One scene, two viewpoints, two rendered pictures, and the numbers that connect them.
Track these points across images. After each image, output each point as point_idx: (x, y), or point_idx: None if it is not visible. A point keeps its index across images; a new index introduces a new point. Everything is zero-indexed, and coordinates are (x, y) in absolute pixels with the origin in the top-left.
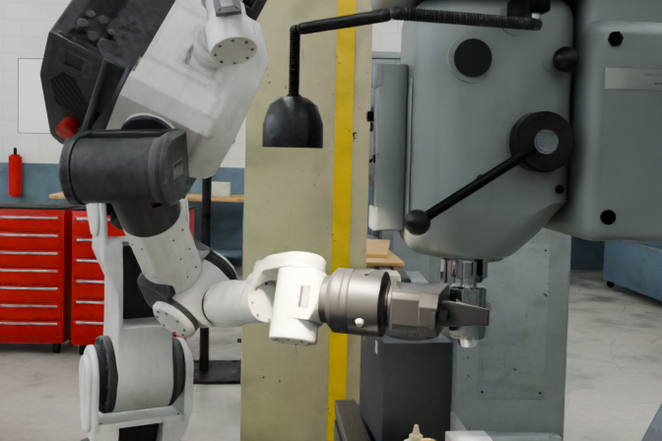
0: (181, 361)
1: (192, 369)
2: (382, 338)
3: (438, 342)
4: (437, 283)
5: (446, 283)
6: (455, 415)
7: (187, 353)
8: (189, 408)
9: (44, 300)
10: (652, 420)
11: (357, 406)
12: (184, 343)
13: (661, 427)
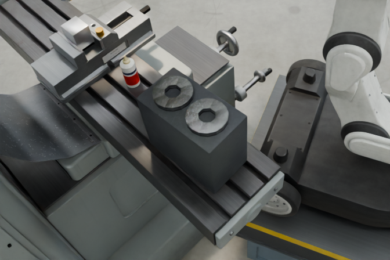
0: (329, 46)
1: (332, 61)
2: (182, 73)
3: (144, 91)
4: None
5: None
6: (182, 202)
7: (333, 49)
8: (325, 77)
9: None
10: (7, 155)
11: (256, 168)
12: (343, 46)
13: (2, 148)
